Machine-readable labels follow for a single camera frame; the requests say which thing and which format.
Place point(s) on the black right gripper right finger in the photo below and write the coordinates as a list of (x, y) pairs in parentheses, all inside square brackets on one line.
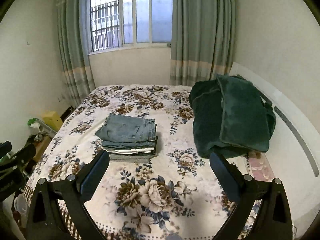
[(273, 220)]

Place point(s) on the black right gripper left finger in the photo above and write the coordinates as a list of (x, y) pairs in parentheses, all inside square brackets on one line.
[(44, 218)]

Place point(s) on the light blue denim jeans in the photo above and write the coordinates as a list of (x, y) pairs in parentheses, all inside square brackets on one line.
[(122, 128)]

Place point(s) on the brown cardboard box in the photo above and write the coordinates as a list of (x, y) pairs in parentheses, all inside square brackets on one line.
[(40, 148)]

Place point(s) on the green plastic bag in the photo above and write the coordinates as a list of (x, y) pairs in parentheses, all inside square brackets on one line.
[(35, 123)]

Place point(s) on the pink pillow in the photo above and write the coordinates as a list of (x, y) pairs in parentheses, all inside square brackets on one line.
[(259, 167)]

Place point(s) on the yellow cardboard box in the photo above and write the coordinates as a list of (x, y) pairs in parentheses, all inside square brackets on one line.
[(53, 120)]

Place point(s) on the white bed headboard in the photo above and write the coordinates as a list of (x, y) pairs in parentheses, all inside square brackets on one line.
[(293, 154)]

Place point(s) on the floral bed blanket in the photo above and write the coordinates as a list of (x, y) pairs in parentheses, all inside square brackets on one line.
[(149, 194)]

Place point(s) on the folded grey pants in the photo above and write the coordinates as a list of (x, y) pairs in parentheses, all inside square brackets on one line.
[(141, 158)]

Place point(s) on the dark green velvet quilt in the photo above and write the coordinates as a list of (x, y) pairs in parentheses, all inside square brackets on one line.
[(230, 117)]

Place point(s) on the folded white pants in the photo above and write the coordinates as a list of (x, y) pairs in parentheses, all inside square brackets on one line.
[(130, 151)]

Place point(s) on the green striped left curtain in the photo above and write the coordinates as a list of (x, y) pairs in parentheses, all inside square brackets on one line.
[(73, 37)]

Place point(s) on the green striped curtain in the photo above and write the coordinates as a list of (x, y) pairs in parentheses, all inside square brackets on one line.
[(73, 37), (202, 44)]

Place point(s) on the barred window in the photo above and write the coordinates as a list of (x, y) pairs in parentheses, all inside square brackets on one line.
[(118, 24)]

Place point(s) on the green striped right curtain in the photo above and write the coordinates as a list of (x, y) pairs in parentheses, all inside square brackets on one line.
[(202, 44)]

